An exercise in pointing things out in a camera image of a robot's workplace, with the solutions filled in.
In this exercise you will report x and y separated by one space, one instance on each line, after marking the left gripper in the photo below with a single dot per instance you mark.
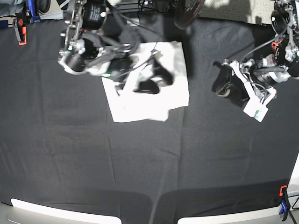
237 83

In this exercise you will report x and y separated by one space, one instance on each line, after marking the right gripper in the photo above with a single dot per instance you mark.
140 73

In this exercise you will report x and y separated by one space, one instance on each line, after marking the white printed t-shirt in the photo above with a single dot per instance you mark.
136 107

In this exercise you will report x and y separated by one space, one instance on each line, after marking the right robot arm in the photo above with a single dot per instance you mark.
84 48

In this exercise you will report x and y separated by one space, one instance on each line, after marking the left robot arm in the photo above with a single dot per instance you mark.
276 60

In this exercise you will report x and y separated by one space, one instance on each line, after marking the black table cloth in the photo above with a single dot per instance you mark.
59 146

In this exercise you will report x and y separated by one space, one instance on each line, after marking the blue clamp far left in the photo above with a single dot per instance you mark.
32 11

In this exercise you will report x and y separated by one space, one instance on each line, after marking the red black clamp far left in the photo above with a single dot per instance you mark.
20 31

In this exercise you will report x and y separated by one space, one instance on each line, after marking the red blue clamp near right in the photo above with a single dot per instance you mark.
284 203

